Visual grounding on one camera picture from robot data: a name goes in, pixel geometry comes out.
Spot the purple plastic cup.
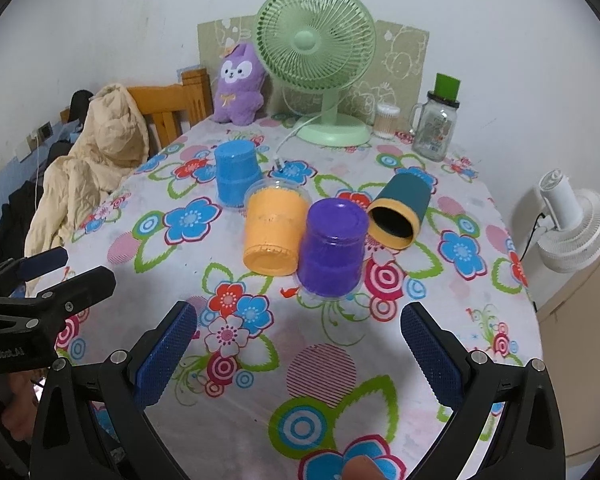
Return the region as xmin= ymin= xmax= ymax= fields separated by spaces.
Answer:
xmin=297 ymin=197 xmax=370 ymax=298

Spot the green desk fan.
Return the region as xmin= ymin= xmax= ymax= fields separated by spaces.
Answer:
xmin=252 ymin=0 xmax=376 ymax=148

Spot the glass jar with green lid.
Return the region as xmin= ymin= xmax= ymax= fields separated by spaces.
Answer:
xmin=410 ymin=73 xmax=460 ymax=162

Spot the purple plush bunny toy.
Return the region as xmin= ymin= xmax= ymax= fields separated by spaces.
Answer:
xmin=212 ymin=42 xmax=266 ymax=126

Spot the white floor fan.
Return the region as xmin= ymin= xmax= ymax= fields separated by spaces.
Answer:
xmin=520 ymin=168 xmax=600 ymax=274

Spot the beige patterned board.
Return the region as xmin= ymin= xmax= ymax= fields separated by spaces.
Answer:
xmin=197 ymin=15 xmax=429 ymax=131

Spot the orange plastic cup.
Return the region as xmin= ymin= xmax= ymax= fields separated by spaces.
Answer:
xmin=242 ymin=178 xmax=312 ymax=276

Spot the floral tablecloth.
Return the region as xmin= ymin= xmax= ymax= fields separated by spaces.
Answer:
xmin=57 ymin=116 xmax=542 ymax=479

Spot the cotton swab container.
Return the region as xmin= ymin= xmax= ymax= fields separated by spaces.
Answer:
xmin=373 ymin=103 xmax=401 ymax=139

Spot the white fan power cable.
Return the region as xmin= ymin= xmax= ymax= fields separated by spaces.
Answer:
xmin=272 ymin=86 xmax=326 ymax=174

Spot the blue plastic cup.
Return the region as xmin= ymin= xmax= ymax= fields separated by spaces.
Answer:
xmin=214 ymin=139 xmax=263 ymax=208

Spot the teal cup with yellow rim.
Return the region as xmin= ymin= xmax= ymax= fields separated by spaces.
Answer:
xmin=367 ymin=172 xmax=431 ymax=250

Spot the wooden chair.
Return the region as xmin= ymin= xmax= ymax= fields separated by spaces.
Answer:
xmin=69 ymin=67 xmax=212 ymax=168

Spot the beige puffer jacket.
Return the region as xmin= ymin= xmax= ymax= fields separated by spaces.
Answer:
xmin=23 ymin=84 xmax=150 ymax=257

